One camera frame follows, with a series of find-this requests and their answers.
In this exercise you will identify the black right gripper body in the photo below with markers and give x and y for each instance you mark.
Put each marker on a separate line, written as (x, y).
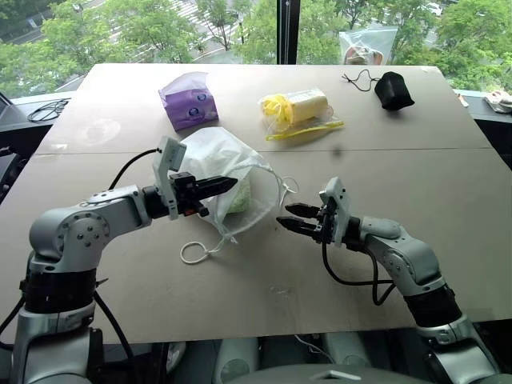
(325, 224)

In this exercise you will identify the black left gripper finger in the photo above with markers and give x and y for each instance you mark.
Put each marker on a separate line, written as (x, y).
(214, 192)
(218, 182)

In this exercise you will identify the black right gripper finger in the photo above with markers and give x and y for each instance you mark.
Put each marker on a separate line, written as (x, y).
(296, 225)
(302, 210)

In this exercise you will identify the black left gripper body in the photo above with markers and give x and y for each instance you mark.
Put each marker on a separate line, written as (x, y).
(185, 192)

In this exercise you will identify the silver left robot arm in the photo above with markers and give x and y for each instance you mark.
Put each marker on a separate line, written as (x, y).
(76, 228)

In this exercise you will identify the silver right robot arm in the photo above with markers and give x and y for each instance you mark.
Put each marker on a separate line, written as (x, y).
(404, 256)

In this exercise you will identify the light green towel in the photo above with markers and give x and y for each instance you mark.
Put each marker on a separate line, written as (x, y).
(242, 196)

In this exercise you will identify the clear plastic bag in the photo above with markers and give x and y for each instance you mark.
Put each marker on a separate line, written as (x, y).
(366, 46)

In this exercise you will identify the purple tissue pack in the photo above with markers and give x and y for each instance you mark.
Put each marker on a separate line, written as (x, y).
(188, 102)

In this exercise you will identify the grey rounded shape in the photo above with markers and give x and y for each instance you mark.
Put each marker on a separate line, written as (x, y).
(236, 360)
(346, 348)

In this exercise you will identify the black fabric pouch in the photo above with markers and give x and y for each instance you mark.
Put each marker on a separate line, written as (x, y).
(394, 90)

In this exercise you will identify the crumpled pale cloth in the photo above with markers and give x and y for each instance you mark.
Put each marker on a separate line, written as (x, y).
(500, 100)

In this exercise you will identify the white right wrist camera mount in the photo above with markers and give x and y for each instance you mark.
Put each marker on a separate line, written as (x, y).
(340, 208)

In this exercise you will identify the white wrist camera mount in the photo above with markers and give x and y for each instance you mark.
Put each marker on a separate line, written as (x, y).
(340, 208)
(170, 154)

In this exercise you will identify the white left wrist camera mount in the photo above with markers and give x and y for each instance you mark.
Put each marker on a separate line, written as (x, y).
(170, 154)

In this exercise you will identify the dark window frame post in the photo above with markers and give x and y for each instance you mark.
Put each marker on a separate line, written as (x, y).
(286, 32)

